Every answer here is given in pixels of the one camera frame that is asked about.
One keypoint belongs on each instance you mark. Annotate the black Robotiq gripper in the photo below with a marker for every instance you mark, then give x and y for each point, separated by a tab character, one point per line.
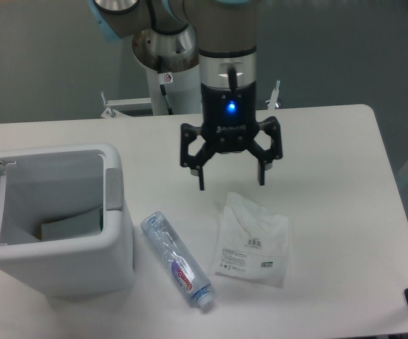
229	120

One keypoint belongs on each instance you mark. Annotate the white plastic wrapper bag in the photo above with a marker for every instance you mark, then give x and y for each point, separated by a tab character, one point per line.
253	244

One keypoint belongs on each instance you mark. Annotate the clear plastic water bottle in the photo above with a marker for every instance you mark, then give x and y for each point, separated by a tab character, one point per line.
187	274

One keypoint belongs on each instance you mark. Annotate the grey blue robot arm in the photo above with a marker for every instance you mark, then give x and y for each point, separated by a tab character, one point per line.
226	47

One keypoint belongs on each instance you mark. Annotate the white plastic trash can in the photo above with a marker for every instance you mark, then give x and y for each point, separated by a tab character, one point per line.
54	183

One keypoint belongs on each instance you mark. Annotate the white bracket with bolt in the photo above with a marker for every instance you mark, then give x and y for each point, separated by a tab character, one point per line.
274	101

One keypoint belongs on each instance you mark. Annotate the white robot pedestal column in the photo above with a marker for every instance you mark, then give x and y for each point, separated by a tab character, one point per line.
172	70

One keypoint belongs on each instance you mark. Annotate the white pedestal base bracket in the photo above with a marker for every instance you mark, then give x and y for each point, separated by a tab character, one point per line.
139	107

